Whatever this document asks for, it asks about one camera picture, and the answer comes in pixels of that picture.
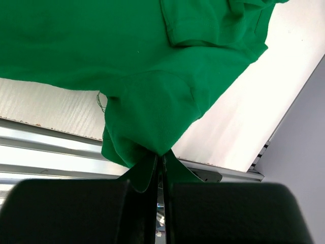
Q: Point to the aluminium mounting rail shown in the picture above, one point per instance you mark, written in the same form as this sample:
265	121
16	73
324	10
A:
27	149

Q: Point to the green t shirt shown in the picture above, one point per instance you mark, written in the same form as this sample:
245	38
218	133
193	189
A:
160	64

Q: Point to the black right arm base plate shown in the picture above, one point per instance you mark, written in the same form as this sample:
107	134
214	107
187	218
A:
207	176

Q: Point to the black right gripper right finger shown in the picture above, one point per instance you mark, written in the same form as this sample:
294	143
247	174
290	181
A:
197	211

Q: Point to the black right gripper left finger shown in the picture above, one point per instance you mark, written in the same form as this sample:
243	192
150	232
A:
119	210

